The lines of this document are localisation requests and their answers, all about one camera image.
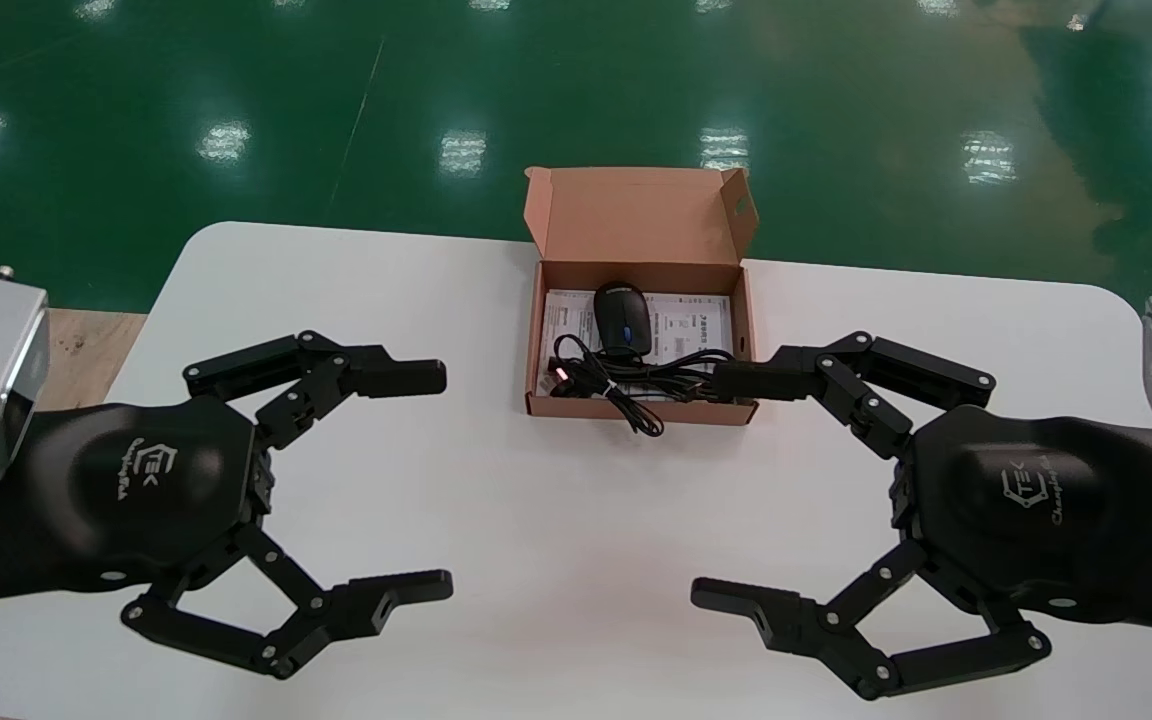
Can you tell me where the white printed instruction sheet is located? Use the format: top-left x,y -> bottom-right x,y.
541,289 -> 736,401

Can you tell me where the brown cardboard storage box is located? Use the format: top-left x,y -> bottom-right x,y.
524,166 -> 760,427

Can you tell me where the black power cord with plug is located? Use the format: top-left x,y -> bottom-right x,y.
554,345 -> 739,403

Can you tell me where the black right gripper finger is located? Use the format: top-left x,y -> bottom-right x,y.
712,330 -> 997,461

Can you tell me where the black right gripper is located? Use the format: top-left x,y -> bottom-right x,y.
690,405 -> 1152,701

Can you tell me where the black wired computer mouse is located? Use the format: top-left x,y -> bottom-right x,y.
546,281 -> 667,439

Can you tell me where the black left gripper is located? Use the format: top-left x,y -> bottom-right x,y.
0,330 -> 455,682

